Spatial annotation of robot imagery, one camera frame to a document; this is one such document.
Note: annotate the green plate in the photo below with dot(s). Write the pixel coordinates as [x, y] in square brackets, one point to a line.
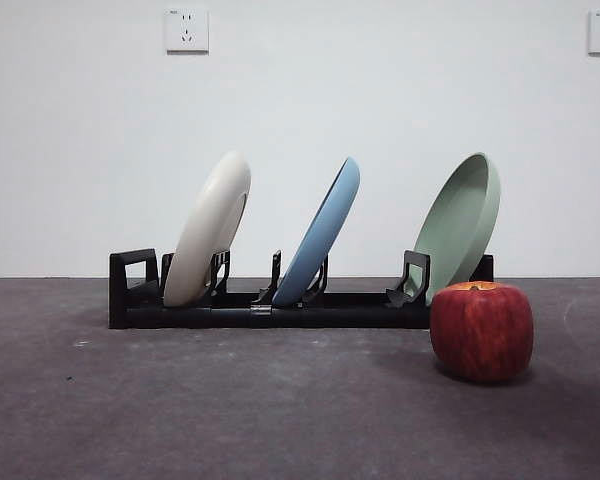
[455, 225]

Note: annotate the blue plate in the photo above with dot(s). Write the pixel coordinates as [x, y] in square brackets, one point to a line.
[320, 235]

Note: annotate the cream pale yellow plate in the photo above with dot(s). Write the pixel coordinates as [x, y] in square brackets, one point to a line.
[205, 235]

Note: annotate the black plate rack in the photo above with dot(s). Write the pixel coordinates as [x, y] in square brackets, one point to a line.
[190, 317]

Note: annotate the red apple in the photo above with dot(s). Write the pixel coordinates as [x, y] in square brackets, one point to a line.
[482, 335]

